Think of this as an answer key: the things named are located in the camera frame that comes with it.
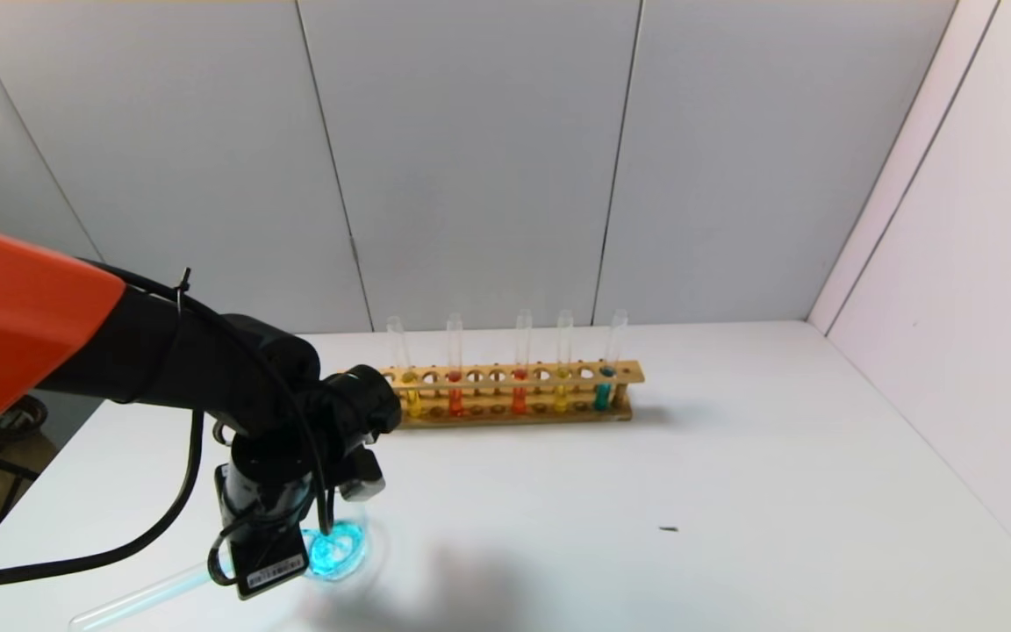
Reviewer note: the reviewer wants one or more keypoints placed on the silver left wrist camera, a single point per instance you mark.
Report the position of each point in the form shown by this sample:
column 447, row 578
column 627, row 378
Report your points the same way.
column 358, row 478

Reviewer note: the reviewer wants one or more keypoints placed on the glass beaker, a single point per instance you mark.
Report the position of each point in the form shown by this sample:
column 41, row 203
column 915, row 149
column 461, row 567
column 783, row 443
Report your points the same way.
column 343, row 549

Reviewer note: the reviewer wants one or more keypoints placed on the blue pigment glass test tube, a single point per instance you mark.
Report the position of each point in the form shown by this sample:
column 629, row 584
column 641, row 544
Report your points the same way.
column 601, row 397
column 137, row 601

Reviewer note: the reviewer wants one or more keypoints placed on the yellow pigment glass test tube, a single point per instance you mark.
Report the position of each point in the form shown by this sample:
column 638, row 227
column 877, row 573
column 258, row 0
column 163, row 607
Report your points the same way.
column 414, row 404
column 561, row 398

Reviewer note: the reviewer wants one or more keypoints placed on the orange pigment glass test tube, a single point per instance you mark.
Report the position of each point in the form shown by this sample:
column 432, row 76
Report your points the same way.
column 519, row 400
column 455, row 402

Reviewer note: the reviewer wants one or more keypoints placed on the wooden test tube rack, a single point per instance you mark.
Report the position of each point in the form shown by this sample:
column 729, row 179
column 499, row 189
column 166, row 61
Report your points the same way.
column 541, row 419

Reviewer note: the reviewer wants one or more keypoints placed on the orange and black left arm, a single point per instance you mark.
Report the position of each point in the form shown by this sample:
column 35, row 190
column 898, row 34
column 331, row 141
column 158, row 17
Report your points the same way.
column 14, row 325

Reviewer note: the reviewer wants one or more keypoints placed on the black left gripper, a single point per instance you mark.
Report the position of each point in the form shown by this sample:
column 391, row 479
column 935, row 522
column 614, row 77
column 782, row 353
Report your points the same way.
column 270, row 568

